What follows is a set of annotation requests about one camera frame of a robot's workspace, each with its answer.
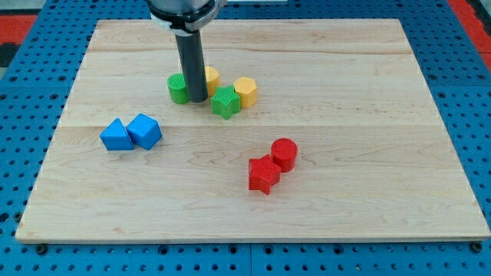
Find yellow hexagon block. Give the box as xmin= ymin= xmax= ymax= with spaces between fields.
xmin=233 ymin=77 xmax=258 ymax=108

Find yellow heart block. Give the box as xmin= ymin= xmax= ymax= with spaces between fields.
xmin=205 ymin=66 xmax=220 ymax=97

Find red star block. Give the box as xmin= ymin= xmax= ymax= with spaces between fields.
xmin=249 ymin=154 xmax=282 ymax=196

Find red cylinder block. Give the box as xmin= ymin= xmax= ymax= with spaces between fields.
xmin=271 ymin=138 xmax=298 ymax=173

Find green star block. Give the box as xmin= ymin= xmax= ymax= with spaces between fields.
xmin=211 ymin=86 xmax=241 ymax=120

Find green cylinder block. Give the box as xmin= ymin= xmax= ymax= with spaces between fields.
xmin=167 ymin=73 xmax=189 ymax=104

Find wooden board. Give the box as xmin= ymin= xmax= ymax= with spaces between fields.
xmin=15 ymin=19 xmax=490 ymax=244

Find blue cube block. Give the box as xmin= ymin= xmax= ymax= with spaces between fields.
xmin=126 ymin=113 xmax=162 ymax=150

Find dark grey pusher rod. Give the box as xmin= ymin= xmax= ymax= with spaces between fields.
xmin=176 ymin=31 xmax=208 ymax=103

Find blue triangle block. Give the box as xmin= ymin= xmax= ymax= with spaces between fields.
xmin=99 ymin=118 xmax=134 ymax=151

